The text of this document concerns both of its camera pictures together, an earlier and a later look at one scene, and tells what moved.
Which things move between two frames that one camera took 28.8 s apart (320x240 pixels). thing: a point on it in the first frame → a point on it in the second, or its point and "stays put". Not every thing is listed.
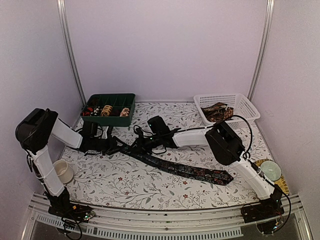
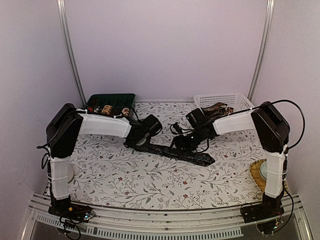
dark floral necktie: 205,175 → 194,158
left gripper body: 104,146 → 141,146
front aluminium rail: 223,223 stays put
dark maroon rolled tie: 116,111 stays put
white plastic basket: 243,112 stays put
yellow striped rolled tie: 106,110 stays put
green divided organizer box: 109,109 stays put
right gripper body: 147,145 → 191,144
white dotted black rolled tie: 97,111 stays put
